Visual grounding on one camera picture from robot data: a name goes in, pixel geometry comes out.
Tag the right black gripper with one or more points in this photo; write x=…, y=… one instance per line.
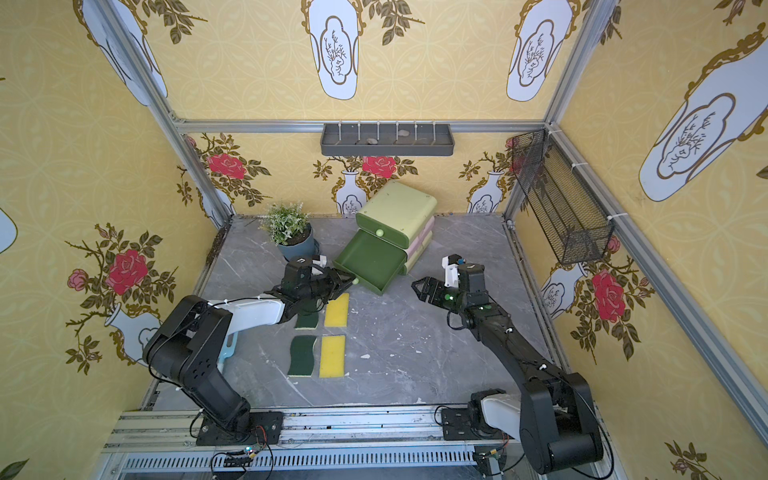
x=438, y=294

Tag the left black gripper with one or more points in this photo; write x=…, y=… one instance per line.
x=324, y=287

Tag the yellow foam sponge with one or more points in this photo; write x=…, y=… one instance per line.
x=332, y=360
x=337, y=311

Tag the green drawer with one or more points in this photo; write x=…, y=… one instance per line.
x=375, y=262
x=413, y=259
x=398, y=230

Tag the green scrub sponge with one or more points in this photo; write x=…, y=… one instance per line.
x=302, y=360
x=308, y=317

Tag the green top drawer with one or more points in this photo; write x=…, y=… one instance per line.
x=398, y=230

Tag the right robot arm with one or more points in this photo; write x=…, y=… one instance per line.
x=555, y=422

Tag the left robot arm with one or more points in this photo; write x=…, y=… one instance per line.
x=186, y=349

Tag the green bottom drawer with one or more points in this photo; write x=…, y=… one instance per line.
x=413, y=259

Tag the green drawer cabinet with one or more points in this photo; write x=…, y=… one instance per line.
x=398, y=198

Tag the potted green plant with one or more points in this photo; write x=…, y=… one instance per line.
x=289, y=228

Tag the light blue toy rake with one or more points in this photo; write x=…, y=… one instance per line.
x=227, y=350

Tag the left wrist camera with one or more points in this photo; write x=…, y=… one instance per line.
x=319, y=261

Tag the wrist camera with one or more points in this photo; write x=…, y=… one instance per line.
x=450, y=265
x=319, y=261

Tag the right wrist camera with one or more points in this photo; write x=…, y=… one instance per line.
x=450, y=265

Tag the grey wall shelf tray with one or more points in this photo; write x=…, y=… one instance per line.
x=387, y=138

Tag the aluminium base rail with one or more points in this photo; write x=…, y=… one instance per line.
x=308, y=438

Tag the black wire mesh basket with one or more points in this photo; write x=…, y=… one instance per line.
x=575, y=225

